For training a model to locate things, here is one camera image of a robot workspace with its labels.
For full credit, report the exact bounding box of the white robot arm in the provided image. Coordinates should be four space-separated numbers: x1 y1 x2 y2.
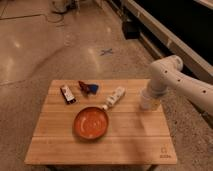
140 55 213 116

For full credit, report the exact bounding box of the orange ceramic bowl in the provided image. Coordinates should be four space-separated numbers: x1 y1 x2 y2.
73 107 109 140

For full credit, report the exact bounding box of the white squeeze tube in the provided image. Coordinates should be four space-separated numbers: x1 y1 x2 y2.
102 87 126 110

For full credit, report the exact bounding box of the red and blue wrapper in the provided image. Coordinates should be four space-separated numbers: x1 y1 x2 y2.
78 81 99 96

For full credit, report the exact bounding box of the wooden table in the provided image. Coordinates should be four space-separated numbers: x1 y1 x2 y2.
25 79 177 165

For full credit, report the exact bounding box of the black box on floor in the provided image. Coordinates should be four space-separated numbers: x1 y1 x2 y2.
122 22 140 39

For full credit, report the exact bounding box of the white machine base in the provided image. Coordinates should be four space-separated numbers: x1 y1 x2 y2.
49 0 79 14

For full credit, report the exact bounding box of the long grey bench rail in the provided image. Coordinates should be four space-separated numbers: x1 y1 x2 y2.
94 0 213 84

